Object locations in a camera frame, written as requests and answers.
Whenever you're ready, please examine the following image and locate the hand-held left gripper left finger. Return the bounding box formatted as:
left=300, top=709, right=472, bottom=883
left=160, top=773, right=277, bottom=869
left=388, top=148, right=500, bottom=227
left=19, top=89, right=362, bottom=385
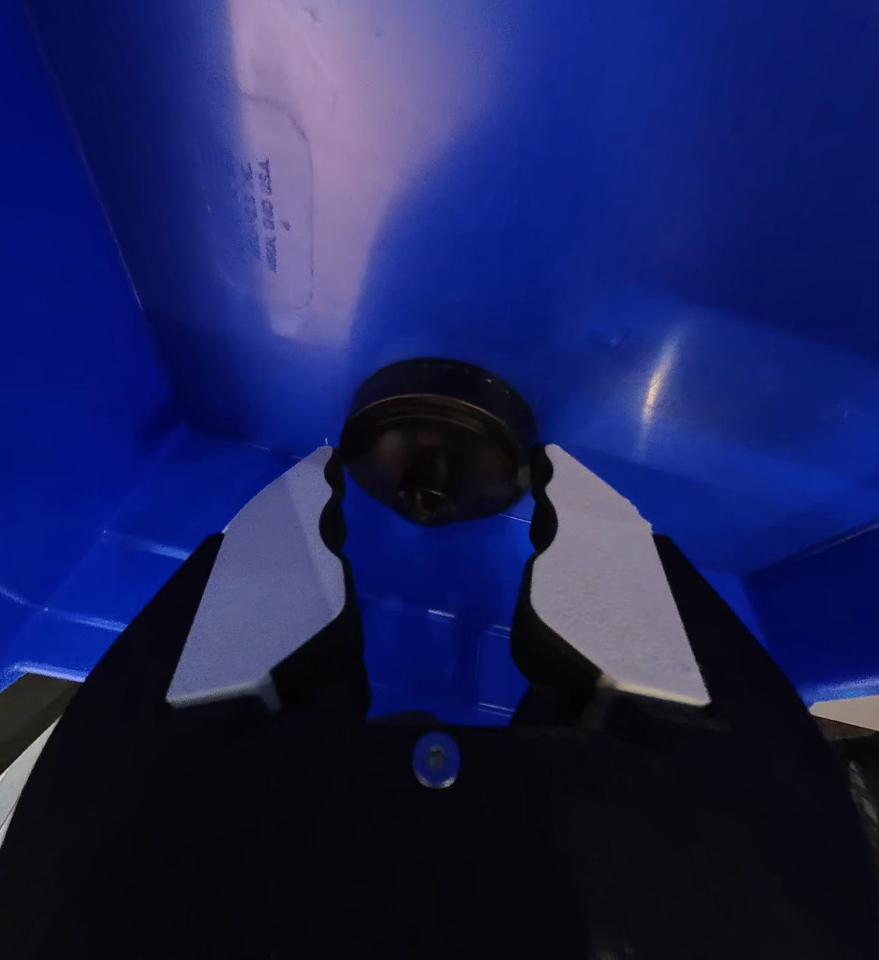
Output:
left=167, top=446, right=369, bottom=714

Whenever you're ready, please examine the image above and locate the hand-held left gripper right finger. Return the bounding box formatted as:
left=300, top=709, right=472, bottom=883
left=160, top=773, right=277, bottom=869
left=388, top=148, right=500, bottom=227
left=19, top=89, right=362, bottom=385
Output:
left=510, top=444, right=711, bottom=718

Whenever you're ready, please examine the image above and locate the black bottle lid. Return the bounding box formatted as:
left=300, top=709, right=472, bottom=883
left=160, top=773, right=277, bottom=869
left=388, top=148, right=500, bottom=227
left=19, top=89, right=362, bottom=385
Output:
left=338, top=357, right=543, bottom=526

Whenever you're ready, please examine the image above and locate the blue plastic bin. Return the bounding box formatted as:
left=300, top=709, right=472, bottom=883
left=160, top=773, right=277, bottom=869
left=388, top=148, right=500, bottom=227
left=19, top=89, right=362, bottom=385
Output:
left=0, top=0, right=879, bottom=706

